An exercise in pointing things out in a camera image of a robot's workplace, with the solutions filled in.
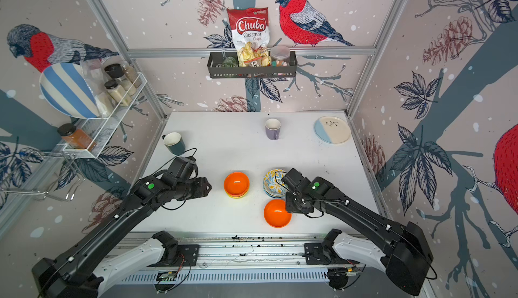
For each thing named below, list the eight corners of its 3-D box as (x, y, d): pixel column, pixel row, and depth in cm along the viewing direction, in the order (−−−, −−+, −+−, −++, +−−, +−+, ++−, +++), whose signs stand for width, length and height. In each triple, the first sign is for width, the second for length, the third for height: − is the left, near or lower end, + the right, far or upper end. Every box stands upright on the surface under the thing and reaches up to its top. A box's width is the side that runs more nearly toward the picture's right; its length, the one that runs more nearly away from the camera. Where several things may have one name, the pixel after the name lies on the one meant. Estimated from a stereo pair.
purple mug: (262, 140, 111) (262, 128, 104) (267, 128, 117) (267, 116, 110) (276, 143, 110) (277, 132, 102) (280, 131, 115) (281, 120, 108)
